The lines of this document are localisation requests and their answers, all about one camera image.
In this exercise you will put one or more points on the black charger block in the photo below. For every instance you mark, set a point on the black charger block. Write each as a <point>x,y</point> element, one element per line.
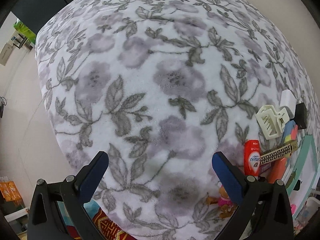
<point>301,116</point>

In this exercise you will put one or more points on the orange packets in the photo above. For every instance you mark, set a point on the orange packets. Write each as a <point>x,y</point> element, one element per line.
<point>10,191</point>

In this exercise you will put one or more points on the red patterned cloth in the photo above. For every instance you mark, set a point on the red patterned cloth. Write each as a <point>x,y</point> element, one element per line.
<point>110,226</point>

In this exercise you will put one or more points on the green box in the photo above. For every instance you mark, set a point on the green box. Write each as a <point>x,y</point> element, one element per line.
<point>23,30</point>

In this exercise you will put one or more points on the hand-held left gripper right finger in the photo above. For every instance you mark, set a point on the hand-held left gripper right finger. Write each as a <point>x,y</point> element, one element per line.
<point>228,177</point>

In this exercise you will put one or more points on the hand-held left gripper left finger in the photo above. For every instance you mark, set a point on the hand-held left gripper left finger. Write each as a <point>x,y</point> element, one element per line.
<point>93,177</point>

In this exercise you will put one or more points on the cream hair claw clip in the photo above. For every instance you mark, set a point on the cream hair claw clip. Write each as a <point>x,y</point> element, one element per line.
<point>268,120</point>

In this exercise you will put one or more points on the gold black patterned comb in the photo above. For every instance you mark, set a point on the gold black patterned comb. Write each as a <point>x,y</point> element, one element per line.
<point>277,153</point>

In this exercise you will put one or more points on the white charger block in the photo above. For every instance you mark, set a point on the white charger block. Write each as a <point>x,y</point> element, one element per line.
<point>287,98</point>

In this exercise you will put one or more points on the small pink toy doll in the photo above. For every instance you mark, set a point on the small pink toy doll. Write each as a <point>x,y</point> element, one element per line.
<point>222,201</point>

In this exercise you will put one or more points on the red plastic bottle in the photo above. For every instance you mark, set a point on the red plastic bottle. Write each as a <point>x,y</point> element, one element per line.
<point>252,158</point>

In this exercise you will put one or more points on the grey floral blanket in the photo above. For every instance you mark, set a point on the grey floral blanket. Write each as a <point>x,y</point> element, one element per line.
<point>150,92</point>

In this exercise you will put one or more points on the teal framed white board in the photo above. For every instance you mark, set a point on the teal framed white board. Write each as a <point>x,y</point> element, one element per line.
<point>306,162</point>

